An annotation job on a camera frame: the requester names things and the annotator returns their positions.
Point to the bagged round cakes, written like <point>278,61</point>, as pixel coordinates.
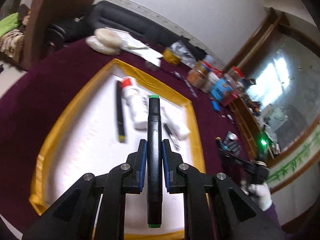
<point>105,41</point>

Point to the wooden brick pattern cabinet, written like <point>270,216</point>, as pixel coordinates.
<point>254,140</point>

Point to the brown armchair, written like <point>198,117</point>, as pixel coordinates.
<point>43,14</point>

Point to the red lid jar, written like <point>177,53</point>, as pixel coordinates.
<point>207,65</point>

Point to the blue battery pack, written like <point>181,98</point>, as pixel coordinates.
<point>215,106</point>

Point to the yellow taped white tray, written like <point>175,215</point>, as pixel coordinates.
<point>84,140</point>

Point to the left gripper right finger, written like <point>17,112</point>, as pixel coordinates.
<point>214,206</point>

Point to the black leather sofa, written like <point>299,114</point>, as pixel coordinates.
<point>105,14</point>

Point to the blue cartoon snack jar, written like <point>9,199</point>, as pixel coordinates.
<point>221,90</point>

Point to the white papers stack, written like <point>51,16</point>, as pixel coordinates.
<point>135,46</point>

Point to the black marker yellow cap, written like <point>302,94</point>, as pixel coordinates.
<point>119,112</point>

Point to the white label jar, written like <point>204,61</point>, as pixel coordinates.
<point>210,82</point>

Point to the maroon velvet tablecloth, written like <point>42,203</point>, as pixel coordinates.
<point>33,104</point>

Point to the white pill bottle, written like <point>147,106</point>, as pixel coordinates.
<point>233,137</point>

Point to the white bottle orange cap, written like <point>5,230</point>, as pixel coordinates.
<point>136,103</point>

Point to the orange label plastic jar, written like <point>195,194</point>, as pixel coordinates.
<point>198,76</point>

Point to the white power adapter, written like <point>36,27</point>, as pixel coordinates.
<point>153,64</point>

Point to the black marker blue cap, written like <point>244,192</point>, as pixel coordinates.
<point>232,146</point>

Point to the small blue white cap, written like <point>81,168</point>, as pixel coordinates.
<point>177,75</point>

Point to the white gloved right hand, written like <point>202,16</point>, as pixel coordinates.
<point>259,193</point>

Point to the purple sleeve forearm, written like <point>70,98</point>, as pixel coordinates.
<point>271,212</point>

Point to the black marker green cap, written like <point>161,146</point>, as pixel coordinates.
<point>154,163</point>

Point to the yellow tape roll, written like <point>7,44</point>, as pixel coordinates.
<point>171,57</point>

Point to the clear plastic bag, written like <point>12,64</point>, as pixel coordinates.
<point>181,51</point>

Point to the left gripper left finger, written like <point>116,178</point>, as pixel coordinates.
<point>94,206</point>

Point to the clear capped black gel pen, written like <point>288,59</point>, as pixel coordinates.
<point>172,137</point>

